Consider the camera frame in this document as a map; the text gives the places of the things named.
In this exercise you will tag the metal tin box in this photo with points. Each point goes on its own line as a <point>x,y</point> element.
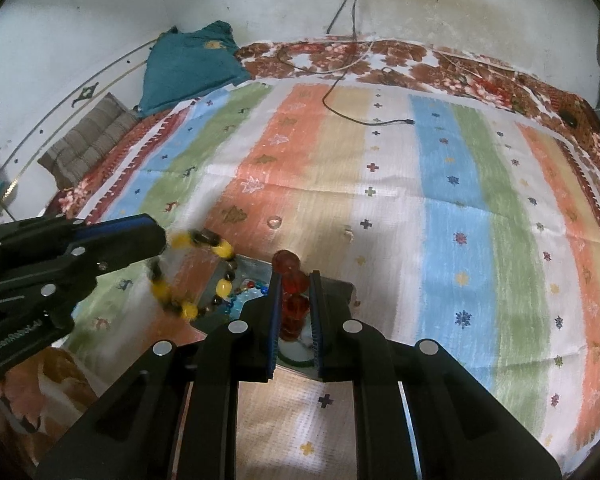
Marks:
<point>250,271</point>

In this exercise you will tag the striped colourful mat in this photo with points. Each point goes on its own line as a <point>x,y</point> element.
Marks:
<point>430,220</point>

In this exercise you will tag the green jade bangle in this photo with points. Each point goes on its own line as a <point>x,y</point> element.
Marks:
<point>295,360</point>

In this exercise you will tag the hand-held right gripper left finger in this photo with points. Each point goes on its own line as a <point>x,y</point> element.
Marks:
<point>275,320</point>

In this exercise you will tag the grey striped cushion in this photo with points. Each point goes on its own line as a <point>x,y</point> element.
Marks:
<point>90,140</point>

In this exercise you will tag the teal pillow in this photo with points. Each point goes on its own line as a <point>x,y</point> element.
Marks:
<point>190,70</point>

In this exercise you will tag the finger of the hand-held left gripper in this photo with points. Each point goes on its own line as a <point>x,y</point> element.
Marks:
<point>115,223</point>
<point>130,247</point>

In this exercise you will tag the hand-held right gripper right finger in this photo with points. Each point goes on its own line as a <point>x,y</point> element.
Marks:
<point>316,320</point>

